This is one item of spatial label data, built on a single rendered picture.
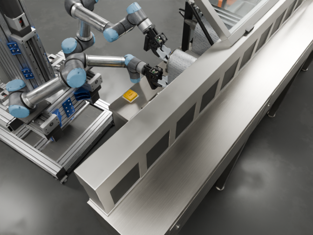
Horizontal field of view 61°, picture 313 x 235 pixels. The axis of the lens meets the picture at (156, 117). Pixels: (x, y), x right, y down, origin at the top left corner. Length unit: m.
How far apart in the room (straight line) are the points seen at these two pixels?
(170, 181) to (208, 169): 0.14
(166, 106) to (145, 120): 0.08
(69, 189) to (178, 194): 1.78
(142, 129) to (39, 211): 1.93
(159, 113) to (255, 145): 2.12
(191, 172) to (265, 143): 2.00
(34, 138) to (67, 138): 0.31
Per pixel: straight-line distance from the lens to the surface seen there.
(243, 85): 1.22
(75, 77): 1.66
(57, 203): 2.56
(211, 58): 0.98
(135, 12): 1.55
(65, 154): 2.49
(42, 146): 2.61
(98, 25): 1.62
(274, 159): 2.81
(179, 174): 0.92
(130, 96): 1.81
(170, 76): 1.57
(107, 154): 0.72
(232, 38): 1.05
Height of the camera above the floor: 2.27
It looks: 53 degrees down
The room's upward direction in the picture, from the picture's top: straight up
